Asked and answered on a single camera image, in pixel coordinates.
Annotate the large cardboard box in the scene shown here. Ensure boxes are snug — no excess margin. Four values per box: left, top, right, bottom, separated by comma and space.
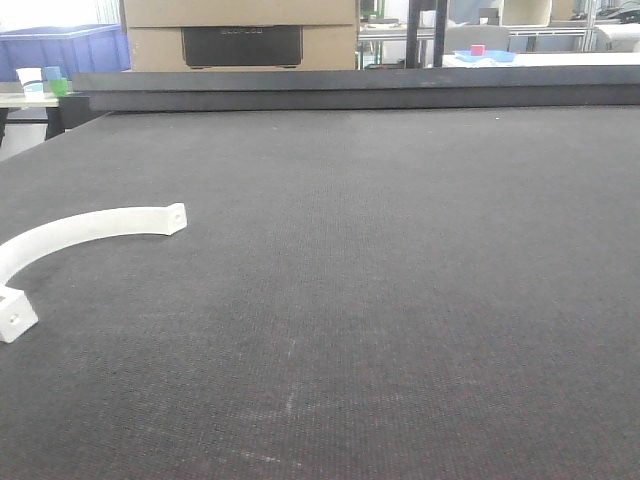
121, 0, 359, 72

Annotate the red cube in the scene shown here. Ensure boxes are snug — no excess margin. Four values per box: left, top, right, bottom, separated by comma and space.
469, 44, 486, 56

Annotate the green plastic cup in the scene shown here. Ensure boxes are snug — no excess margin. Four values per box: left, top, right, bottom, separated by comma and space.
48, 78, 69, 97

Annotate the blue tray on far table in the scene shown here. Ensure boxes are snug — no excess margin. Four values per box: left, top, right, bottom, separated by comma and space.
453, 49, 517, 63

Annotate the white curved PVC pipe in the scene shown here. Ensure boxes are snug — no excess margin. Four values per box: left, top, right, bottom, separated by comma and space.
1, 203, 188, 343

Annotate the light blue cup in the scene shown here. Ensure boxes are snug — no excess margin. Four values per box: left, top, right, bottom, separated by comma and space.
43, 66, 62, 81

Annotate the black vertical post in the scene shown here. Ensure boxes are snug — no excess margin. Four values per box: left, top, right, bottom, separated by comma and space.
405, 0, 448, 69

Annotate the blue plastic crate background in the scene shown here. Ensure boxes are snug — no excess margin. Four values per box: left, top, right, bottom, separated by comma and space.
1, 24, 131, 82

